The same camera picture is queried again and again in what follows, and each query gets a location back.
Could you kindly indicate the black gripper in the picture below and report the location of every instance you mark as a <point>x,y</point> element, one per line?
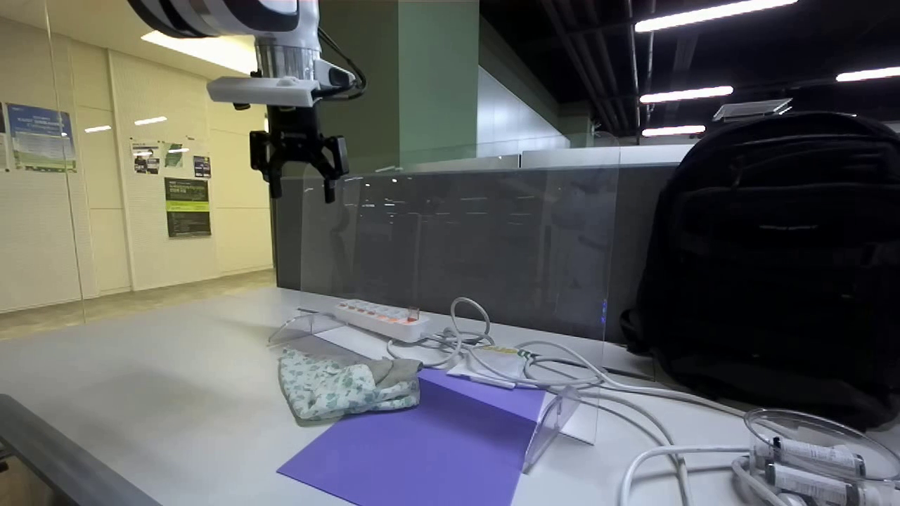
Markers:
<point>294,135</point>

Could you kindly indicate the green patterned white towel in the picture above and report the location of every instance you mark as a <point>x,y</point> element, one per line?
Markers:
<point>321,391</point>

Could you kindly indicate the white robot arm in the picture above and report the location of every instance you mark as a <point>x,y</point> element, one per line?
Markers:
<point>285,32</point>

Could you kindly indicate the clear acrylic screen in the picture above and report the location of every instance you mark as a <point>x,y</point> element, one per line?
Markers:
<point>460,254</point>

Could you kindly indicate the white power strip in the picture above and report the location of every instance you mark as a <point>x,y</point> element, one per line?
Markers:
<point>378,318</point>

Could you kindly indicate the purple paper sheet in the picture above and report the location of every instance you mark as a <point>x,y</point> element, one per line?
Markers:
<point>463,446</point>

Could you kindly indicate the black backpack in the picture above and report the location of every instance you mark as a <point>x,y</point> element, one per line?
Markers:
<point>771,271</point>

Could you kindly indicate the white plug adapters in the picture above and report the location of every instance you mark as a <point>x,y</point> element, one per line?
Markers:
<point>803,474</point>

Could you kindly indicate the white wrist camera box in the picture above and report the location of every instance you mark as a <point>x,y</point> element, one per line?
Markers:
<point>312,81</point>

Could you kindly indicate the wall posters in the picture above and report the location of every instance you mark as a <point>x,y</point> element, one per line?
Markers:
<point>38,138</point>

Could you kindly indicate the grey partition wall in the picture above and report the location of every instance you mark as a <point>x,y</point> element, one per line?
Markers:
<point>468,225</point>

